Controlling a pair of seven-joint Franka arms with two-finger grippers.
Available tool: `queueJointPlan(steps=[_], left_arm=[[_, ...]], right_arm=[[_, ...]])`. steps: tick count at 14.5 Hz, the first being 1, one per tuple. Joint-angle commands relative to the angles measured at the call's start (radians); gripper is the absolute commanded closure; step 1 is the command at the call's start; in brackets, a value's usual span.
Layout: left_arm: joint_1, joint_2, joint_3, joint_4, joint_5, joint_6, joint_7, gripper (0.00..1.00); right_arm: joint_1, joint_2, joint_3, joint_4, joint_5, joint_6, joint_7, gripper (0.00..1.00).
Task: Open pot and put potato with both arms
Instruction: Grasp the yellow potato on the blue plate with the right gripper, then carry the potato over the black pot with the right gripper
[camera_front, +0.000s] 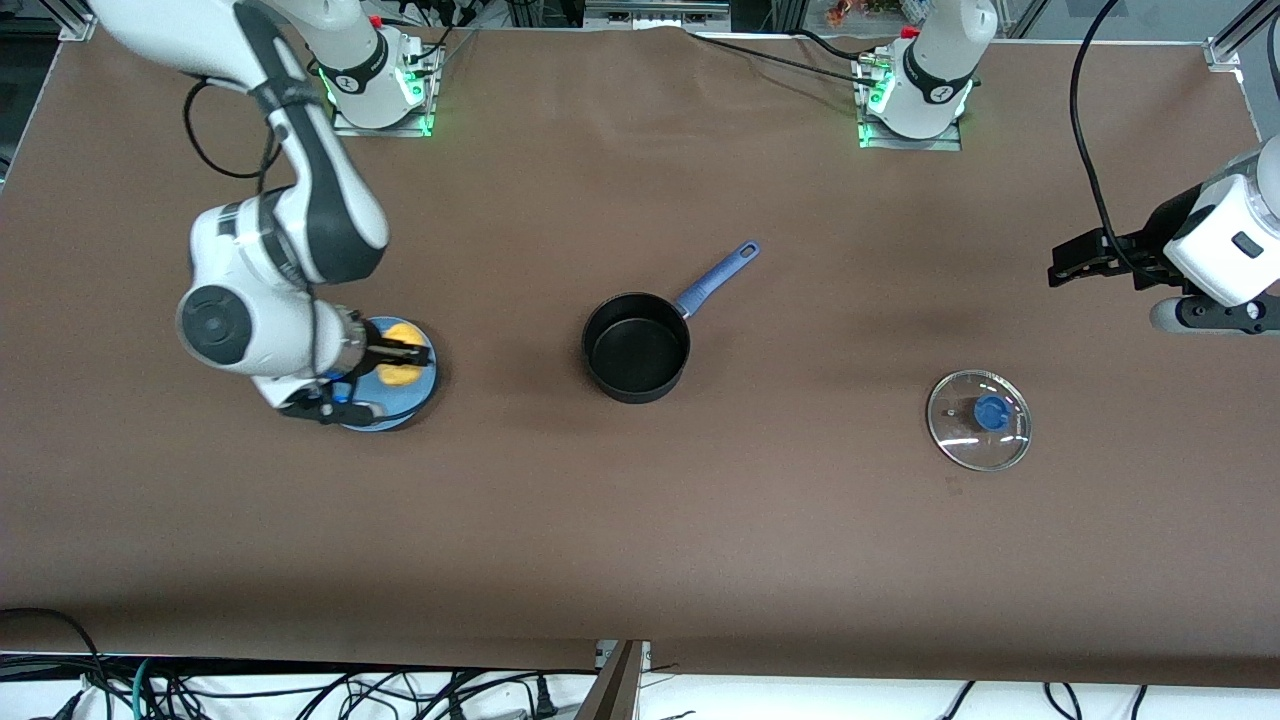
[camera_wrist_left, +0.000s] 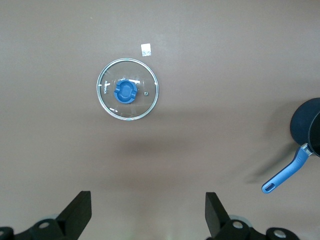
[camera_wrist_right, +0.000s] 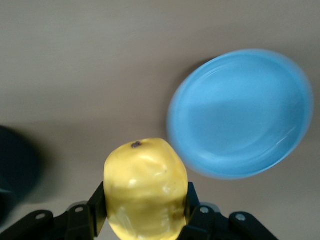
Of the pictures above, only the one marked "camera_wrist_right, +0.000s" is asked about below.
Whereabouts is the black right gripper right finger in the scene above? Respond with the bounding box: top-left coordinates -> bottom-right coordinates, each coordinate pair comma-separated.
178,181 -> 241,240

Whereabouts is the blue round plate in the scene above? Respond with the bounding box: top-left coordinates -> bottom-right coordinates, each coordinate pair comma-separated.
166,48 -> 315,180

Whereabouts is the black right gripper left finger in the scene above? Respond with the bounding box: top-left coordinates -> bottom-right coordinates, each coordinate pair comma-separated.
53,181 -> 109,240

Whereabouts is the dark pot with blue handle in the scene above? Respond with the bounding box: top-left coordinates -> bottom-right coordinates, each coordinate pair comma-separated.
0,124 -> 45,226

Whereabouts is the yellow potato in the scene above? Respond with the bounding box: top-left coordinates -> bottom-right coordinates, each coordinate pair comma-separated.
103,137 -> 189,240

